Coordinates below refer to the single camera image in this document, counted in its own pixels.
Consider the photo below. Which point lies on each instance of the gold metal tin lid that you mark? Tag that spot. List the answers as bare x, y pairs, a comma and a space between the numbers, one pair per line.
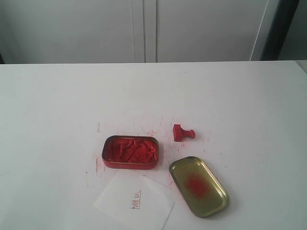
198, 186

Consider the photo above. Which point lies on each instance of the white cabinet doors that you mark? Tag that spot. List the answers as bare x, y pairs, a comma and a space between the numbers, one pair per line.
130, 31

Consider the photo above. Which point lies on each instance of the red plastic stamp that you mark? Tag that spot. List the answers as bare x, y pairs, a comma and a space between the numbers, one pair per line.
179, 133

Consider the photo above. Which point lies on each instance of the red ink tin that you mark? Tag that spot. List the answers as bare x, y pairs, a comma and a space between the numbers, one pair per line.
130, 152

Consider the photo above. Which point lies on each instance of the white paper sheet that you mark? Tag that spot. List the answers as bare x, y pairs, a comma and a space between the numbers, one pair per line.
136, 201

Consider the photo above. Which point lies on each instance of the dark vertical post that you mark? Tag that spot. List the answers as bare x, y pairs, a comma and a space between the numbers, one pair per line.
279, 29

